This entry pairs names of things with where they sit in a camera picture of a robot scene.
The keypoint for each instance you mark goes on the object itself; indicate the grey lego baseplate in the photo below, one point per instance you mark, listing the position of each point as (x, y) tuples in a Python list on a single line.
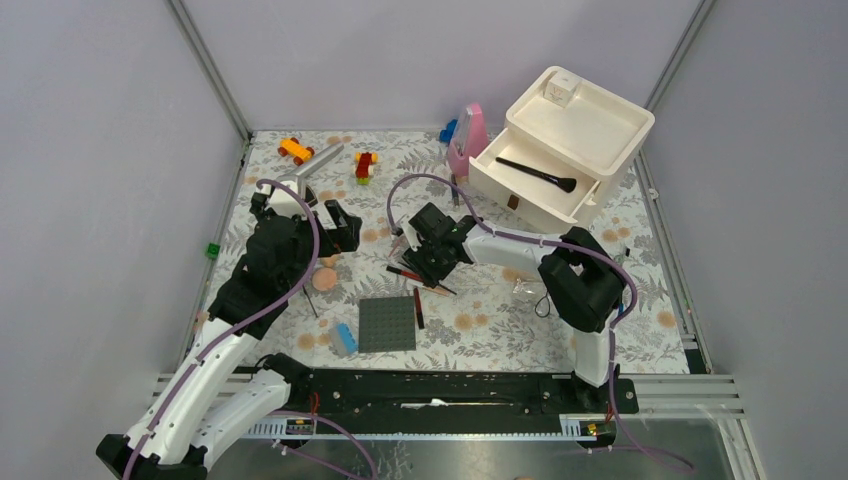
[(387, 324)]

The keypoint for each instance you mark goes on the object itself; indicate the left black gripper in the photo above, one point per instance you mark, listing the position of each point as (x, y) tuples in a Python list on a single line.
[(340, 239)]

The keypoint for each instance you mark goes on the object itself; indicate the thin pink stick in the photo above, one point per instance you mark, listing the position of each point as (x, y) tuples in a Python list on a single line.
[(397, 245)]

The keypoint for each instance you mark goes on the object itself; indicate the blue grey lego brick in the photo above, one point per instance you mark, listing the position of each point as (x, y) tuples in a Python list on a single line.
[(343, 340)]

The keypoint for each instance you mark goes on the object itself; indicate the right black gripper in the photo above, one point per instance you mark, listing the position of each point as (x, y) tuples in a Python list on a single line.
[(415, 258)]

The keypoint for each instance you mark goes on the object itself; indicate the cream three-drawer organizer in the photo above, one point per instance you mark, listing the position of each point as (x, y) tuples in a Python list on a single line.
[(594, 140)]

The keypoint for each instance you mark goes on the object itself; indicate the red yellow toy figure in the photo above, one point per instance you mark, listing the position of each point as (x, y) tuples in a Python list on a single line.
[(364, 164)]

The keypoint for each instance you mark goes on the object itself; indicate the orange toy car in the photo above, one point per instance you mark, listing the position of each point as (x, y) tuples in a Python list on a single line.
[(291, 147)]

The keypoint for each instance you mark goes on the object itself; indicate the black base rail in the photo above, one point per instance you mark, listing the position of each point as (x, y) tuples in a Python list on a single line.
[(450, 403)]

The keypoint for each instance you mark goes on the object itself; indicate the blue toy brick back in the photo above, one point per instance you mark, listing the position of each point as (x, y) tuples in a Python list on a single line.
[(446, 134)]

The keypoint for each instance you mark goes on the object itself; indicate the black mini tripod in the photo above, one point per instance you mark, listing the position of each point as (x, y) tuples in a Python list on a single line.
[(310, 302)]

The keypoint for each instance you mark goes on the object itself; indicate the clear plastic bag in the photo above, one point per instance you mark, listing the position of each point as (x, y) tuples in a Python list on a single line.
[(527, 287)]

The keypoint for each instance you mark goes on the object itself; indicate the green clip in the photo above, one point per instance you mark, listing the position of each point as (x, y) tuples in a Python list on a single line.
[(212, 251)]

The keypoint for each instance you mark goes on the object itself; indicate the thin black makeup brush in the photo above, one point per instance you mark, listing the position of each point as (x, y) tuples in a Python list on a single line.
[(436, 286)]

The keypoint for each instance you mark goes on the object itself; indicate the white cosmetic box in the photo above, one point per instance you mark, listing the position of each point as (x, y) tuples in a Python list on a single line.
[(561, 88)]

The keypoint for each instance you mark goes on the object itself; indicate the dark red lipstick tube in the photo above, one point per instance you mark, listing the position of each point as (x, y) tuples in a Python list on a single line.
[(418, 309)]

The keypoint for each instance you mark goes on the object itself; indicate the red black lip gloss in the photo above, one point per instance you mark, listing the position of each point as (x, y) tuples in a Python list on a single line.
[(403, 273)]

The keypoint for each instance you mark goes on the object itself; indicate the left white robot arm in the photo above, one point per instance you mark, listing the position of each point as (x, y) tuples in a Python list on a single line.
[(182, 435)]

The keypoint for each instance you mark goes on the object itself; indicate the round peach makeup sponge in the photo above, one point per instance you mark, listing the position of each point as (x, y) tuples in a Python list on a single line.
[(324, 279)]

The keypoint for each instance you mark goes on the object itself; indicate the black makeup brush large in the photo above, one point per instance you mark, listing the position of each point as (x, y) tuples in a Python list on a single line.
[(566, 184)]

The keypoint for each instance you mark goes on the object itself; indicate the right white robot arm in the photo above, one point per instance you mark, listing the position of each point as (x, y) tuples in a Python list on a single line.
[(584, 284)]

